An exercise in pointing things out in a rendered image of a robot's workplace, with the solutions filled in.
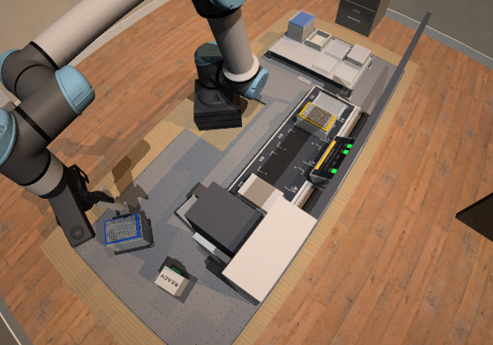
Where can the yellow tip rack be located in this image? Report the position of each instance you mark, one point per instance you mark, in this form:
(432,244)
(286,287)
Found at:
(316,120)

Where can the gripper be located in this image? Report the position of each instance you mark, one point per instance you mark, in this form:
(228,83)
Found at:
(86,198)

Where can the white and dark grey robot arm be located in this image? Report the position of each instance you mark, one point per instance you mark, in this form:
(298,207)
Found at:
(52,99)

